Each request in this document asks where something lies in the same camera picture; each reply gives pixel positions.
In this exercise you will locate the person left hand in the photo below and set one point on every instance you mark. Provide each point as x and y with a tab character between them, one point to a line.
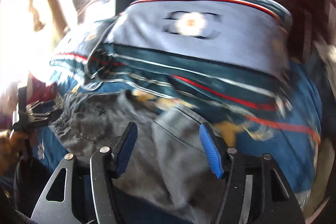
11	147

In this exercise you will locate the grey washed denim pants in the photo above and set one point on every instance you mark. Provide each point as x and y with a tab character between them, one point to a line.
168	166

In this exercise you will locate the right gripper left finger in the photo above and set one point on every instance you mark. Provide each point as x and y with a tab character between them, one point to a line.
62	197

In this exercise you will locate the large grey-blue flower pillow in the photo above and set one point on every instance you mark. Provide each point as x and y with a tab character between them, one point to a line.
231	50

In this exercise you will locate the red cloth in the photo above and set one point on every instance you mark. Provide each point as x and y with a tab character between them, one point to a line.
40	91

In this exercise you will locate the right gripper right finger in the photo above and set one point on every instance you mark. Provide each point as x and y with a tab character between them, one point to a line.
256	189

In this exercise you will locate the blue fleece deer blanket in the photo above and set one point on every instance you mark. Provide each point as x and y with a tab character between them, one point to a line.
291	135

